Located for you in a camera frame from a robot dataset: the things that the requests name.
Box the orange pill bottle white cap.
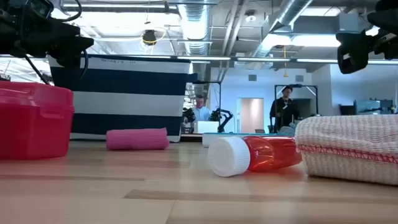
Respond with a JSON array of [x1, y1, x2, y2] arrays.
[[207, 136, 303, 178]]

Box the beige door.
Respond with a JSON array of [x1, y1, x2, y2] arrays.
[[239, 98, 265, 134]]

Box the black aluminium table frame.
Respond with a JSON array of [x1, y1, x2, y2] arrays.
[[180, 133, 205, 142]]

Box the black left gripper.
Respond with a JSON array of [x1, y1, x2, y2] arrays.
[[0, 0, 95, 68]]

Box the beige elastic bandage red stitching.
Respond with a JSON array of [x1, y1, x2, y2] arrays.
[[294, 114, 398, 186]]

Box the yellow hanging cord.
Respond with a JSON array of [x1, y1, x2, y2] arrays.
[[282, 45, 289, 78]]

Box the pink bandage roll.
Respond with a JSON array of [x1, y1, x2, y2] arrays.
[[106, 128, 170, 151]]

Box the blue patterned hospital gown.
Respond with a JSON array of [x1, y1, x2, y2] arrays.
[[278, 122, 297, 137]]

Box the ribbed silver ventilation duct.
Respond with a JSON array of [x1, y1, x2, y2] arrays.
[[177, 0, 213, 57]]

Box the pink plastic first aid box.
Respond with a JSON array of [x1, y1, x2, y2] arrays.
[[0, 81, 75, 161]]

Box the navy white striped fabric basket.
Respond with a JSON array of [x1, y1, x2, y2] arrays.
[[48, 55, 198, 142]]

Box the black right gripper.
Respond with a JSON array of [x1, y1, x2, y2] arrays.
[[335, 7, 398, 75]]

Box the person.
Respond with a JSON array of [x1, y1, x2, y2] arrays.
[[269, 86, 300, 133], [192, 95, 215, 122]]

